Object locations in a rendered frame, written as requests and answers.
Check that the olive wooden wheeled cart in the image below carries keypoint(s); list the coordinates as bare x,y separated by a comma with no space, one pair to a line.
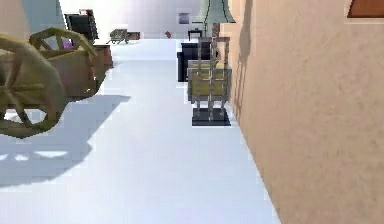
40,83

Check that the grey framed wall picture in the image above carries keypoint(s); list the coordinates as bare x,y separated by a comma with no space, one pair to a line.
184,18

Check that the brown wooden box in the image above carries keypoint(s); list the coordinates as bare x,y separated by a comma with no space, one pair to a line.
134,35

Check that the small red object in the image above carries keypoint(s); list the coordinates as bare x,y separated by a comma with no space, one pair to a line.
168,34

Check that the small purple object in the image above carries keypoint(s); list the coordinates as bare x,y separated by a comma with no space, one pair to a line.
68,44

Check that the black cabinet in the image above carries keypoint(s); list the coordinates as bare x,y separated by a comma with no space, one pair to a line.
186,63

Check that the small black side table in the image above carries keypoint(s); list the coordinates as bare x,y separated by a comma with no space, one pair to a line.
194,33

